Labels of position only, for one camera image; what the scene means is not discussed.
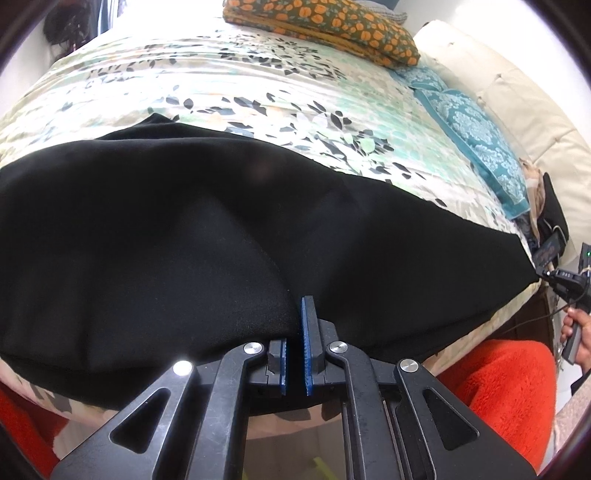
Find black pants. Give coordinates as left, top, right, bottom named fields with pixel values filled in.
left=0, top=113, right=542, bottom=409

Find person's right hand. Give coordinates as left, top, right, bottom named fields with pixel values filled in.
left=560, top=306, right=591, bottom=366

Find orange pumpkin print pillow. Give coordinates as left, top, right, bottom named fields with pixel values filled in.
left=222, top=0, right=422, bottom=69

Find teal patterned pillow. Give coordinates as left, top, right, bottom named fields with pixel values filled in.
left=392, top=66, right=531, bottom=220

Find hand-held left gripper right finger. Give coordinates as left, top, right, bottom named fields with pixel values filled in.
left=300, top=295, right=539, bottom=480

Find cream padded headboard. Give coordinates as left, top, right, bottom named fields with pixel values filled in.
left=412, top=19, right=591, bottom=241

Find dark smartphone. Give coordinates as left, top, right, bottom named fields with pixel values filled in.
left=534, top=229, right=566, bottom=271

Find black and tan cloth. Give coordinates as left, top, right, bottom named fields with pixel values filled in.
left=519, top=158, right=570, bottom=245

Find dark cloth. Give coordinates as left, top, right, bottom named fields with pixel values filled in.
left=42, top=2, right=103, bottom=54

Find floral bedsheet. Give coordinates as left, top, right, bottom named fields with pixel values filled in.
left=0, top=14, right=541, bottom=423

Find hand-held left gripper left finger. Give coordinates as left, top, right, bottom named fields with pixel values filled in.
left=50, top=339, right=289, bottom=480

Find orange fleece clothing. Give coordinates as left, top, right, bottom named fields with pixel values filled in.
left=436, top=339, right=558, bottom=472
left=0, top=385, right=68, bottom=478

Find black cable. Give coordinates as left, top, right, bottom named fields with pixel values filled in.
left=501, top=302, right=575, bottom=334

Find grey cloth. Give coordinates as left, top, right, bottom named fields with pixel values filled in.
left=358, top=0, right=408, bottom=21

